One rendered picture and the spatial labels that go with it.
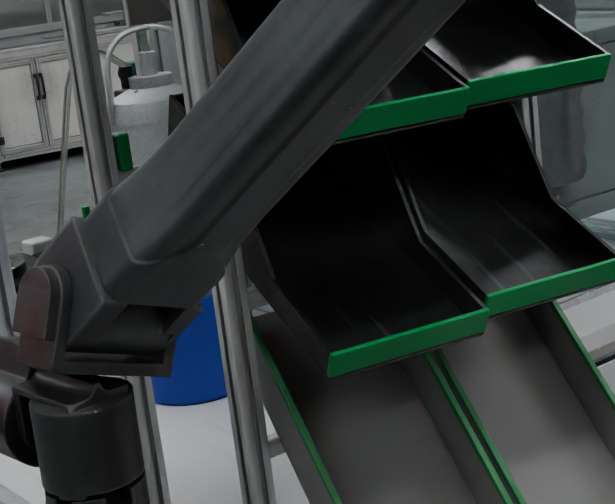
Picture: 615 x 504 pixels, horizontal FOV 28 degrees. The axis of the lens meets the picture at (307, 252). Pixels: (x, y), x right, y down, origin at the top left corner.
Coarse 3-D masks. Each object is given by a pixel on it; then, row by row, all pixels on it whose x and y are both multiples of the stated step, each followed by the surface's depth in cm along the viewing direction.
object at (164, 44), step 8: (160, 24) 204; (168, 24) 205; (136, 32) 204; (152, 32) 203; (160, 32) 204; (136, 40) 204; (152, 40) 203; (160, 40) 204; (168, 40) 205; (136, 48) 205; (152, 48) 203; (160, 48) 204; (168, 48) 205; (176, 48) 206; (136, 56) 206; (160, 56) 205; (168, 56) 205; (176, 56) 206; (136, 64) 206; (160, 64) 205; (168, 64) 206; (176, 64) 206; (136, 72) 207; (176, 72) 207; (176, 80) 207
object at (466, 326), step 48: (384, 144) 98; (288, 192) 103; (336, 192) 104; (384, 192) 99; (288, 240) 98; (336, 240) 99; (384, 240) 99; (288, 288) 93; (336, 288) 94; (384, 288) 94; (432, 288) 95; (336, 336) 89; (384, 336) 90; (432, 336) 88
